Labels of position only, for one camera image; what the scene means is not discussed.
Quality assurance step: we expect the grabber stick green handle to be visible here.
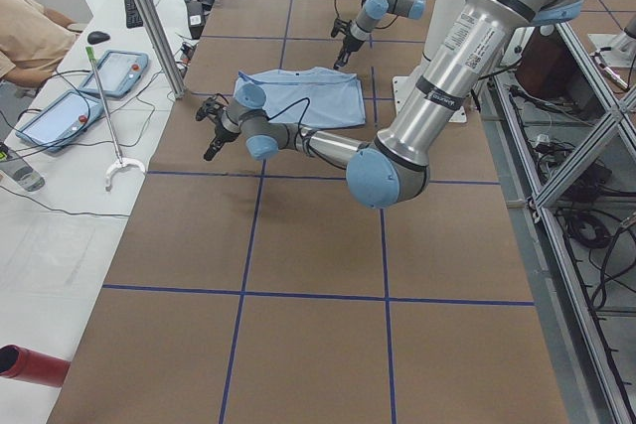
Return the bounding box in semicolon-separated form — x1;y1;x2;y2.
85;47;146;192

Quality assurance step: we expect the clear water bottle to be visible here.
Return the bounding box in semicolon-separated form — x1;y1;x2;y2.
1;143;46;192

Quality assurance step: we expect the black computer mouse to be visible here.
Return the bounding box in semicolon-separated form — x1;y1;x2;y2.
86;31;110;45

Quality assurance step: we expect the aluminium frame post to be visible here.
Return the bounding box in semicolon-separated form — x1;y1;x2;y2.
134;0;185;99

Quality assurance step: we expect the lower blue teach pendant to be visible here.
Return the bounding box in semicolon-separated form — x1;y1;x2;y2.
16;90;103;152

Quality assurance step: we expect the light blue t-shirt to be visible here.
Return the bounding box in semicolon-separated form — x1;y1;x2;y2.
235;67;366;129

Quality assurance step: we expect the black keyboard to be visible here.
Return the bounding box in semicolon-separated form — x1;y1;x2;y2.
123;0;143;29

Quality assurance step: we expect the blue teach pendant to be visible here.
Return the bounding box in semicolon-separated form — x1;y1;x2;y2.
92;50;149;99
16;90;103;152

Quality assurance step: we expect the red cylinder bottle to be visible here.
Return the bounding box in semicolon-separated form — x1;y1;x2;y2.
1;345;71;388

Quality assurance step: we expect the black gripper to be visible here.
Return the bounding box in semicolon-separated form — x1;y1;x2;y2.
196;94;239;162
330;18;370;71

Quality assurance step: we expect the person in beige shirt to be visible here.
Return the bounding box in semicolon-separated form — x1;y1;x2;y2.
1;0;79;88

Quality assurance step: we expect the upper blue teach pendant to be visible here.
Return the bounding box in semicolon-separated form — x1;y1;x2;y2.
92;50;149;99

